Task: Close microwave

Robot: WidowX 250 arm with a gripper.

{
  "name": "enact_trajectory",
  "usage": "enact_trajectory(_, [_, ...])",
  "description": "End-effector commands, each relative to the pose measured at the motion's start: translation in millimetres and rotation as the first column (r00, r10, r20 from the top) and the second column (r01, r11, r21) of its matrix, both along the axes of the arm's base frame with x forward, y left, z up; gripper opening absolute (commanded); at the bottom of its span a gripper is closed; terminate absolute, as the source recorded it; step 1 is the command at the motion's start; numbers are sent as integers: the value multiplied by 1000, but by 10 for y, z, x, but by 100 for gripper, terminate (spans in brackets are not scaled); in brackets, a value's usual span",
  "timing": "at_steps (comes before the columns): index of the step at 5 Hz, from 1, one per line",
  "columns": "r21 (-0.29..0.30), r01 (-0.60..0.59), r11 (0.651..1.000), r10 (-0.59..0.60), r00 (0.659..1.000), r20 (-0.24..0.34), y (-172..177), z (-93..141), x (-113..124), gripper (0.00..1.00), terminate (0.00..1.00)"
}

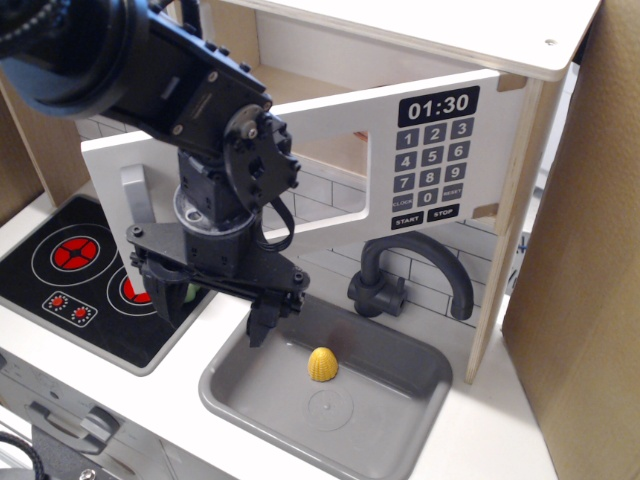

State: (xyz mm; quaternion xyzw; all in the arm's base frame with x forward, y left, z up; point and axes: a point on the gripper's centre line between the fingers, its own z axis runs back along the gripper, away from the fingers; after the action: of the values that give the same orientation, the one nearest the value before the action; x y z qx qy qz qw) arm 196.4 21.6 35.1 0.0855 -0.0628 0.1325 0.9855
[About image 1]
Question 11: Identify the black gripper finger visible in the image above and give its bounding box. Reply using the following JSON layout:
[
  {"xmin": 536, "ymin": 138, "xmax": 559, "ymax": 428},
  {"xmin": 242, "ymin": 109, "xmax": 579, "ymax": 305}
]
[
  {"xmin": 246, "ymin": 298, "xmax": 280, "ymax": 348},
  {"xmin": 141, "ymin": 263, "xmax": 191, "ymax": 328}
]

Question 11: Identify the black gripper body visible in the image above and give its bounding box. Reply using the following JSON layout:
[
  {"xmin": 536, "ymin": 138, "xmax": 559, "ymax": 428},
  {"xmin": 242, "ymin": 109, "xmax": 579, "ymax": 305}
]
[{"xmin": 126, "ymin": 191, "xmax": 309, "ymax": 317}]

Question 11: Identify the white toy microwave door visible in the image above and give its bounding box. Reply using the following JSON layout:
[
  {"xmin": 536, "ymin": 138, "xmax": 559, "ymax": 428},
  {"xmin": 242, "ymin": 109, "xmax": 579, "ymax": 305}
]
[{"xmin": 81, "ymin": 69, "xmax": 527, "ymax": 306}]

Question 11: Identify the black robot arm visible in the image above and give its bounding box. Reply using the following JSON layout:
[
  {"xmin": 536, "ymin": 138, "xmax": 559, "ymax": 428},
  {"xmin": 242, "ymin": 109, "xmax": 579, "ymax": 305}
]
[{"xmin": 1, "ymin": 1, "xmax": 309, "ymax": 348}]

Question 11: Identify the white wooden microwave cabinet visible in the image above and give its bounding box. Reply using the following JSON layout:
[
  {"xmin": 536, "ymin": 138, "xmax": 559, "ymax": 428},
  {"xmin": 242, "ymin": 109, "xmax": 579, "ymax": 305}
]
[{"xmin": 201, "ymin": 1, "xmax": 600, "ymax": 380}]

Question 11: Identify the green toy bell pepper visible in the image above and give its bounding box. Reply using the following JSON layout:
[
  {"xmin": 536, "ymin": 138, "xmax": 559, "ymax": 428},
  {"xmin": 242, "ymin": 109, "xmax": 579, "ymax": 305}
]
[{"xmin": 184, "ymin": 283, "xmax": 201, "ymax": 304}]

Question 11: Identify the yellow toy corn piece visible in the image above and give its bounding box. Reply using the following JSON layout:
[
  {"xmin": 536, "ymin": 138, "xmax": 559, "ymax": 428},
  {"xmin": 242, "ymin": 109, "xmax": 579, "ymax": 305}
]
[{"xmin": 307, "ymin": 347, "xmax": 339, "ymax": 382}]

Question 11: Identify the black toy stovetop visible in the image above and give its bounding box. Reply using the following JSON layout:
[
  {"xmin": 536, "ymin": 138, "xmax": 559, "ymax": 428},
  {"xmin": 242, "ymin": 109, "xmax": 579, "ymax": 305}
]
[{"xmin": 1, "ymin": 195, "xmax": 212, "ymax": 376}]

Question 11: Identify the dark grey toy faucet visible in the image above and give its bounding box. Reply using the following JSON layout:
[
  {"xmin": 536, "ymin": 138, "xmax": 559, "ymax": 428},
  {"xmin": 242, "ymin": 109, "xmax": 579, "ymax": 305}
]
[{"xmin": 347, "ymin": 232, "xmax": 474, "ymax": 321}]

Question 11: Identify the grey toy sink basin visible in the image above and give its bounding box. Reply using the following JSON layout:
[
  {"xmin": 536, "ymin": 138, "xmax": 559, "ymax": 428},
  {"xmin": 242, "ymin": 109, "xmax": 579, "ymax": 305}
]
[{"xmin": 199, "ymin": 296, "xmax": 452, "ymax": 479}]

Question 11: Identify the grey toy oven front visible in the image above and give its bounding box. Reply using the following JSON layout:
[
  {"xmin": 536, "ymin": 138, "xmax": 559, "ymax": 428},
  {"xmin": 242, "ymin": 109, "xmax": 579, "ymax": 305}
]
[{"xmin": 1, "ymin": 349, "xmax": 231, "ymax": 479}]

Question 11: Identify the brown cardboard box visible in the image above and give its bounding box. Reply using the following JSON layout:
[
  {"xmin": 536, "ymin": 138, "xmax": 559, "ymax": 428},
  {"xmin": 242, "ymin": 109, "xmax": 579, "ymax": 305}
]
[{"xmin": 502, "ymin": 1, "xmax": 639, "ymax": 479}]

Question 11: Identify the grey microwave door handle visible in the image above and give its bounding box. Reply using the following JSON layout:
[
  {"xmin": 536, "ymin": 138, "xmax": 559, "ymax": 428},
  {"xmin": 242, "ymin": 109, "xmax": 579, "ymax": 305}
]
[{"xmin": 120, "ymin": 164, "xmax": 155, "ymax": 223}]

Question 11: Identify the grey oven door handle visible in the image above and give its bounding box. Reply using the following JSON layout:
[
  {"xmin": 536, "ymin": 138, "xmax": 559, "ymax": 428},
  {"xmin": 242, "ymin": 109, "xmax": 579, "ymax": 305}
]
[{"xmin": 25, "ymin": 401, "xmax": 120, "ymax": 455}]

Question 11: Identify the grey metal bracket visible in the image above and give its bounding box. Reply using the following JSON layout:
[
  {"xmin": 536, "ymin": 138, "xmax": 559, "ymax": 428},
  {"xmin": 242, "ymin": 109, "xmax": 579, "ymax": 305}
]
[{"xmin": 31, "ymin": 426, "xmax": 114, "ymax": 480}]

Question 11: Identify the black braided cable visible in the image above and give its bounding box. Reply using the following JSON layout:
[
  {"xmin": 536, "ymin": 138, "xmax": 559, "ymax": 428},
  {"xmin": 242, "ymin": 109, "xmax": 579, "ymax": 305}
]
[{"xmin": 0, "ymin": 432, "xmax": 46, "ymax": 480}]

